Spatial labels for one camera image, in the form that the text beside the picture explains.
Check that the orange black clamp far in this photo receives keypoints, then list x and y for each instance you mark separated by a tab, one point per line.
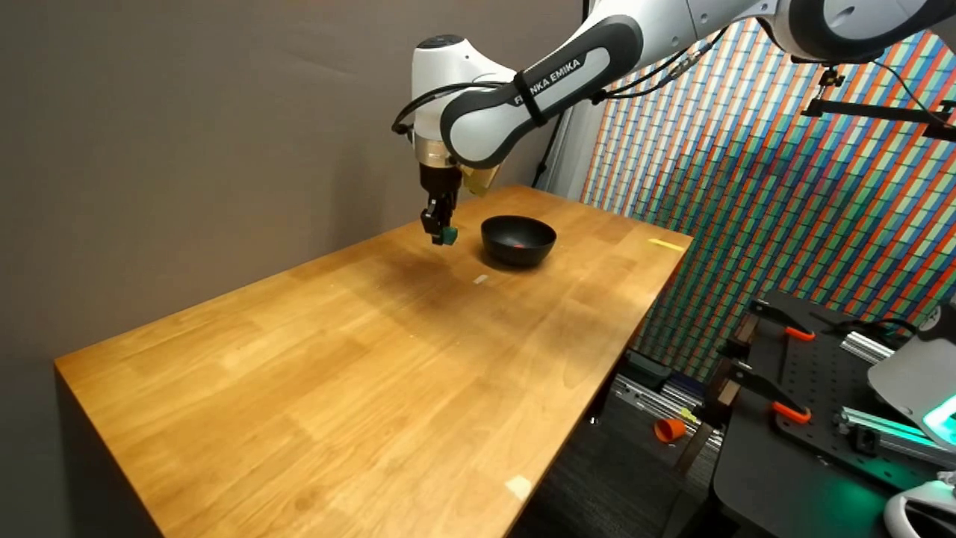
762	312

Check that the aluminium extrusion rails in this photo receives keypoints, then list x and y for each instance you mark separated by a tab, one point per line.
662	391

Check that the orange plastic cup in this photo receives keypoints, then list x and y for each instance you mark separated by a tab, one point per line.
670	427

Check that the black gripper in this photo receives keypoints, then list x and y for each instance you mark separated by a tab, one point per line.
439	185

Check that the black bowl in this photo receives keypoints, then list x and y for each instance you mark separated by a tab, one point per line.
519	240

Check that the yellow tape strip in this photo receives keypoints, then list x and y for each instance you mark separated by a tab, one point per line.
674	245

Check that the colourful patterned backdrop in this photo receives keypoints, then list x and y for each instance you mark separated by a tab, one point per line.
847	212

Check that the green block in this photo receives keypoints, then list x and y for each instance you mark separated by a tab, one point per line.
445	237

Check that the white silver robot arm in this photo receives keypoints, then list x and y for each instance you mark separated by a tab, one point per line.
468	112

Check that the orange black clamp near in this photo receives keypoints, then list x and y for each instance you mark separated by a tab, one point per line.
735	376

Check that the wooden table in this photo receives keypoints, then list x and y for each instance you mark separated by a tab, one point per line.
389	388

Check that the black perforated breadboard table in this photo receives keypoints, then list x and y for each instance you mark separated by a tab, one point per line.
816	480

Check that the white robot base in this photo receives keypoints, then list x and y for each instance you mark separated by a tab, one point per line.
919	379

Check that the orange black clamp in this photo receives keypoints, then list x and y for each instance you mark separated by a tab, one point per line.
762	312
735	376

